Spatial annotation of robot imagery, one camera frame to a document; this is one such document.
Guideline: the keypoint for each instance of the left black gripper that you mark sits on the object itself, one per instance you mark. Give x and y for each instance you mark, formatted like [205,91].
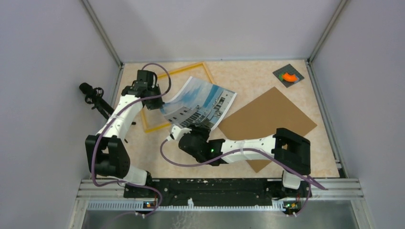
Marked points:
[156,105]

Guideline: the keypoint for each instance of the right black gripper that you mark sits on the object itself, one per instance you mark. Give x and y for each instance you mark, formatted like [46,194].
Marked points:
[197,129]

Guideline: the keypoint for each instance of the building photo print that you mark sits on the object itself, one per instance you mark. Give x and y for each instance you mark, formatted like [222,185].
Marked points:
[198,102]

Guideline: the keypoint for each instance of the yellow wooden picture frame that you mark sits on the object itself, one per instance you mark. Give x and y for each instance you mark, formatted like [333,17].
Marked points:
[148,128]

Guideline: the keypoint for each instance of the brown cardboard backing board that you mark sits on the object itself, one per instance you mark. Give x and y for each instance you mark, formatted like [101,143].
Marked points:
[263,116]

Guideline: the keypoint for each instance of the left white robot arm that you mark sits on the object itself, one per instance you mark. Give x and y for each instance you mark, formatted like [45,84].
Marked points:
[106,153]

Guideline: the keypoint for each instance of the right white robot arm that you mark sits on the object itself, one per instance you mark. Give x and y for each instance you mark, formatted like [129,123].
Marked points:
[285,148]

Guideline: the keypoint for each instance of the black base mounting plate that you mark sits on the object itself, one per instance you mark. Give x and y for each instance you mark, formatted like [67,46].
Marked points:
[262,187]

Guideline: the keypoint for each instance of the black microphone on tripod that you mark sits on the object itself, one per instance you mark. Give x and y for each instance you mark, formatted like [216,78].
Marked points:
[94,96]

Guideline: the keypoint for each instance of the orange curved block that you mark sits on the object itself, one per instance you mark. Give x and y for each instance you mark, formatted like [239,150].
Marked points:
[290,77]

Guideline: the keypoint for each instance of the grey building block plate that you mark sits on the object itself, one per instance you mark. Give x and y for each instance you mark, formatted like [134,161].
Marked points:
[291,70]

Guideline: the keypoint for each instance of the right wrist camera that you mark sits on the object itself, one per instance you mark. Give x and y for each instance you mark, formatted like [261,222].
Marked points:
[177,132]

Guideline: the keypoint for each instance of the aluminium rail with cable duct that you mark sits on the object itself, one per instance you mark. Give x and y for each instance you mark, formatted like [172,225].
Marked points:
[112,198]

